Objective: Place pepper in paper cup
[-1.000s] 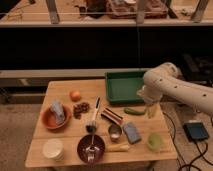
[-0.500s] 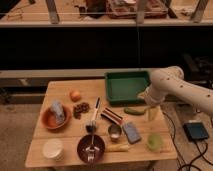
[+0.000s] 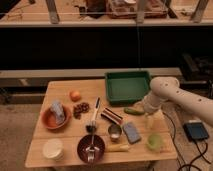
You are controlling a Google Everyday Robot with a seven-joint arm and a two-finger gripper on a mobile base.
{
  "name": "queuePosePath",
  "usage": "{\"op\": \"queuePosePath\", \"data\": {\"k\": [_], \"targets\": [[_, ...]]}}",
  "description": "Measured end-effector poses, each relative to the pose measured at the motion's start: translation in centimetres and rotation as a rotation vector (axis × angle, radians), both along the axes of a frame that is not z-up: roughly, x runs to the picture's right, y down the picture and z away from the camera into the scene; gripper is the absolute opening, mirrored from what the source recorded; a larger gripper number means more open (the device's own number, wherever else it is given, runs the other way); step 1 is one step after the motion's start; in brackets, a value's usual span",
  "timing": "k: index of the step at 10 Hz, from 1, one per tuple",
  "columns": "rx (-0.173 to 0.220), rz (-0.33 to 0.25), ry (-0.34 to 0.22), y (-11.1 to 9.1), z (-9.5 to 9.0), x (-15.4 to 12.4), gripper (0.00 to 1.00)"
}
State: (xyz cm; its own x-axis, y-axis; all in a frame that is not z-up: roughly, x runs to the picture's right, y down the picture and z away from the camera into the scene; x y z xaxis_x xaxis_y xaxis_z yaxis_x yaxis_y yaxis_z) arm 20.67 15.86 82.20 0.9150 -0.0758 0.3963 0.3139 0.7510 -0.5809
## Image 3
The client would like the black controller box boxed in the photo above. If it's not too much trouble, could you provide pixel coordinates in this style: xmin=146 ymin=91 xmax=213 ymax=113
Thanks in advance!
xmin=183 ymin=122 xmax=209 ymax=141

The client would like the metal fork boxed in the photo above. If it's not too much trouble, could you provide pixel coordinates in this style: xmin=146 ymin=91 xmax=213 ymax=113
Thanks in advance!
xmin=87 ymin=133 xmax=95 ymax=163

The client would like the black cable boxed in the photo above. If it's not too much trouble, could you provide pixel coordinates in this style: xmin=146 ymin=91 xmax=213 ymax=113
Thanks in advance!
xmin=162 ymin=111 xmax=213 ymax=171

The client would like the blue sponge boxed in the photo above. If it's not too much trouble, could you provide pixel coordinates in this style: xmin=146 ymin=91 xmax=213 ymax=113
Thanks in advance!
xmin=122 ymin=122 xmax=141 ymax=144

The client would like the white paper cup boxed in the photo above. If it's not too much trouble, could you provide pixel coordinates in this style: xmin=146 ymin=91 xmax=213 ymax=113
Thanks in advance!
xmin=42 ymin=139 xmax=63 ymax=160

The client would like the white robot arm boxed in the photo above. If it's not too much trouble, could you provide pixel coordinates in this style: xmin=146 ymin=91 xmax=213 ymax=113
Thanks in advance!
xmin=142 ymin=77 xmax=213 ymax=127

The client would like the brown grape bunch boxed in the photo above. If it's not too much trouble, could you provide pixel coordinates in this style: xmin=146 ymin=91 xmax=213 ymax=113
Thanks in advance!
xmin=73 ymin=102 xmax=90 ymax=119

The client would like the green plastic cup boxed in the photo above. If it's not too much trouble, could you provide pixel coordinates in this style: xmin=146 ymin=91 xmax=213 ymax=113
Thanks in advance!
xmin=147 ymin=133 xmax=163 ymax=152

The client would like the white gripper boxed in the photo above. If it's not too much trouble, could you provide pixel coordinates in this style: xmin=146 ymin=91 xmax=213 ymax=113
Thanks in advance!
xmin=142 ymin=94 xmax=162 ymax=129

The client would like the small metal cup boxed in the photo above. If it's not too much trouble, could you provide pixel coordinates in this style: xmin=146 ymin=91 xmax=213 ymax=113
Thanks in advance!
xmin=108 ymin=124 xmax=122 ymax=141

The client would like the orange fruit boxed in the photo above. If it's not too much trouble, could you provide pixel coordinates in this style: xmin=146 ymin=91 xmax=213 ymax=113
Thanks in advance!
xmin=69 ymin=91 xmax=81 ymax=102

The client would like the green pepper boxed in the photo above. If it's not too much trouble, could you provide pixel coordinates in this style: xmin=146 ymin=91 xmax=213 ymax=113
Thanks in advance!
xmin=124 ymin=107 xmax=145 ymax=116

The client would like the green plastic tray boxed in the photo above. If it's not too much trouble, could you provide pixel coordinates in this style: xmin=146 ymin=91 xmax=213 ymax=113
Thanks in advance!
xmin=105 ymin=71 xmax=151 ymax=105

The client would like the yellow corn cob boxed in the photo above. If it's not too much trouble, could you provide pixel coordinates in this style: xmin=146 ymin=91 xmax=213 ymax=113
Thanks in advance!
xmin=105 ymin=144 xmax=130 ymax=152

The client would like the dark brown bowl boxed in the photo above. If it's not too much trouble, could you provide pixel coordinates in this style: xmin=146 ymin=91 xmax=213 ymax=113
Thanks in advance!
xmin=77 ymin=135 xmax=105 ymax=164

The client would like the orange bowl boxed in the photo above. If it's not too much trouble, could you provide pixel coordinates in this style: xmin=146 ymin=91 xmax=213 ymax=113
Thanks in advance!
xmin=41 ymin=106 xmax=72 ymax=130

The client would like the silver foil packet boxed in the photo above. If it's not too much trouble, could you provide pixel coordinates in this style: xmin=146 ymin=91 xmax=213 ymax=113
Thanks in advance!
xmin=50 ymin=101 xmax=65 ymax=125

